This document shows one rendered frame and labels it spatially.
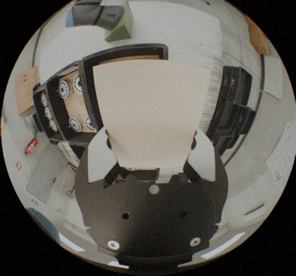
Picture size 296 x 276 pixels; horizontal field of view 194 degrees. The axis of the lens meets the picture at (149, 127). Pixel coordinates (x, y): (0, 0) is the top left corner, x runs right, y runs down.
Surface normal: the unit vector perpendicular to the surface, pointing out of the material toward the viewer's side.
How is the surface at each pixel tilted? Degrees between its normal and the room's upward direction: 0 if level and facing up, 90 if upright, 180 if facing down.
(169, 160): 0
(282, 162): 90
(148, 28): 0
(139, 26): 0
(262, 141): 90
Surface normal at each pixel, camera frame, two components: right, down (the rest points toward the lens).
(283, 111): -1.00, 0.00
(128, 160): 0.00, 0.54
